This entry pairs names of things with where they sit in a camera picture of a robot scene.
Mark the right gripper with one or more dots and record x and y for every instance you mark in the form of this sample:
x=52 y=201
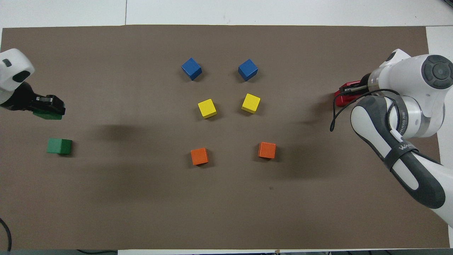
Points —
x=396 y=56

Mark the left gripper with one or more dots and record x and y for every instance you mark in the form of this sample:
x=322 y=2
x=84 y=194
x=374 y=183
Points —
x=12 y=71

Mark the red wooden block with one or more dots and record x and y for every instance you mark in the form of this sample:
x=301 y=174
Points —
x=348 y=83
x=341 y=101

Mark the green wooden block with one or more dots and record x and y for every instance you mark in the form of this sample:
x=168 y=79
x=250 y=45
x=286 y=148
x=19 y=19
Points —
x=58 y=146
x=46 y=115

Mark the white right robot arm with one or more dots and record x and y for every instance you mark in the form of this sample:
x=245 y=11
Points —
x=424 y=117

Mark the yellow wooden block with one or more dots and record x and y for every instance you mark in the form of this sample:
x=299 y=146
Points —
x=207 y=108
x=251 y=103

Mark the orange wooden block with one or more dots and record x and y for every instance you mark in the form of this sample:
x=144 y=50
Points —
x=199 y=156
x=267 y=150

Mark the blue wooden block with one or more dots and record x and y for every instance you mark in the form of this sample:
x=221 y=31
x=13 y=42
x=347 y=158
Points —
x=191 y=69
x=247 y=69

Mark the brown table mat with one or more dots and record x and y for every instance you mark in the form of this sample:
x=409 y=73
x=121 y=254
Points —
x=226 y=212

